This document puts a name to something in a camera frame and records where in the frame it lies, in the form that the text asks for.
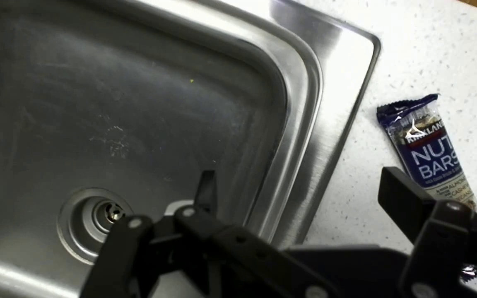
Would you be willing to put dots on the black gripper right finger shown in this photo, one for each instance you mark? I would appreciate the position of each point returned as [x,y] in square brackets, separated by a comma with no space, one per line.
[438,236]

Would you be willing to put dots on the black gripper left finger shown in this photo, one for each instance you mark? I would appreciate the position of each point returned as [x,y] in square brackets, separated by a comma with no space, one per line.
[133,248]

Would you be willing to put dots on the blue nut bar packet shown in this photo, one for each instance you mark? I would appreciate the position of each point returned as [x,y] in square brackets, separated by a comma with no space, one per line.
[431,150]

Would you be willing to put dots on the round steel sink drain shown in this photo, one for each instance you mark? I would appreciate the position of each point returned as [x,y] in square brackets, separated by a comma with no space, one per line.
[98,223]

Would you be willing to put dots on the stainless steel double sink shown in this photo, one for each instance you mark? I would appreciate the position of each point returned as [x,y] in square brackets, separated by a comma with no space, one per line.
[140,99]

